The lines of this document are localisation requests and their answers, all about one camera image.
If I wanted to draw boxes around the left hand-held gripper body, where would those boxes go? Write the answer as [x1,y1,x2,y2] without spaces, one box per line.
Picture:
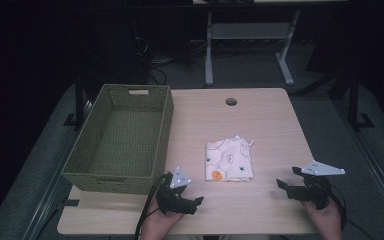
[155,166,192,216]

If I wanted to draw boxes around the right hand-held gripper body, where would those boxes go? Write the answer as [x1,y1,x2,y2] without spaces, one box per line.
[286,159,346,211]

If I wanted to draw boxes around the printed white cloth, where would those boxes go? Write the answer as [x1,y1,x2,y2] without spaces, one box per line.
[205,134,255,183]

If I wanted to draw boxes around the green woven basket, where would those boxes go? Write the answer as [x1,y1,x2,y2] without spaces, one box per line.
[61,83,175,196]

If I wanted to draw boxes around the person's left hand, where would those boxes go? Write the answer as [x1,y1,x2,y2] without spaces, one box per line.
[140,197,185,240]

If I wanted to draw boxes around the person's right hand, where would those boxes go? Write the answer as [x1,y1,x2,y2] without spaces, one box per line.
[300,197,345,240]

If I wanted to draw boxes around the black metal stand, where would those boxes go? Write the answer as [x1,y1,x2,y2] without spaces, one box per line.
[63,74,89,128]
[345,71,375,132]

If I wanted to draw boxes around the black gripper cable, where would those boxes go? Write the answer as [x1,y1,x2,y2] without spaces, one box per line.
[133,174,168,240]
[328,184,379,240]

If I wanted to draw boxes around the metal frame rail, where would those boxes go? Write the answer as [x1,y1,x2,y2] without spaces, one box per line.
[332,99,384,232]
[21,99,94,240]

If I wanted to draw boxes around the tangle of floor cables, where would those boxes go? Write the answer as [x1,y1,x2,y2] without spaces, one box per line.
[131,33,208,87]

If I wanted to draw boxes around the white metal desk frame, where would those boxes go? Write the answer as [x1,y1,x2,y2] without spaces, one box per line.
[203,9,302,87]

